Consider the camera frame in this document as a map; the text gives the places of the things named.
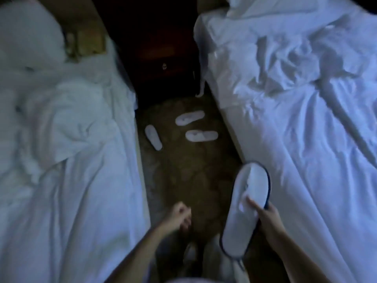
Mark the person's right hand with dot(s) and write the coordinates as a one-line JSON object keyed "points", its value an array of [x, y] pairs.
{"points": [[271, 221]]}

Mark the person's left hand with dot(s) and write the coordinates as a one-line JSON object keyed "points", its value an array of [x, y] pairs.
{"points": [[176, 218]]}

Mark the person's left fingers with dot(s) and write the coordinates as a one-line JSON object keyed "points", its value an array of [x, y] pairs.
{"points": [[186, 218]]}

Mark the person's right thumb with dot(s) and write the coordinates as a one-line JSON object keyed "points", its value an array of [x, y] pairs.
{"points": [[255, 204]]}

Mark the white slipper with blue trim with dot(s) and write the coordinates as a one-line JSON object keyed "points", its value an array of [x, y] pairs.
{"points": [[247, 215]]}

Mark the person's left forearm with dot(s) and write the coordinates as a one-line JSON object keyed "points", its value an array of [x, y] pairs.
{"points": [[138, 253]]}

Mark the person's right forearm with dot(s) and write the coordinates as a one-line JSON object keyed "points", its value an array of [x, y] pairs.
{"points": [[297, 259]]}

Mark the person's white left shoe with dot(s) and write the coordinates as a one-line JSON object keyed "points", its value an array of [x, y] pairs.
{"points": [[190, 253]]}

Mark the person's white shoe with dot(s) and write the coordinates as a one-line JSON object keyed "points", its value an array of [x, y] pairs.
{"points": [[190, 253], [221, 262]]}

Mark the person's white right shoe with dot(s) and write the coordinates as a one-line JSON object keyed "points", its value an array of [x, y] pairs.
{"points": [[221, 262]]}

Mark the white bed with crumpled duvet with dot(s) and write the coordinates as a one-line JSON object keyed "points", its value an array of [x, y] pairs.
{"points": [[309, 120]]}

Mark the white bed with rumpled sheet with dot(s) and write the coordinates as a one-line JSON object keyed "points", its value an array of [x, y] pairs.
{"points": [[73, 173]]}

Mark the dark wooden nightstand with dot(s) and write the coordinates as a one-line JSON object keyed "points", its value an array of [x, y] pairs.
{"points": [[159, 55]]}

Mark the white pillow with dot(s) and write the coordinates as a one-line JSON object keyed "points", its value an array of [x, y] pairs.
{"points": [[26, 32], [282, 4]]}

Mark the tan cushion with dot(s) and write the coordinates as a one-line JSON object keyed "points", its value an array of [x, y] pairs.
{"points": [[87, 41]]}

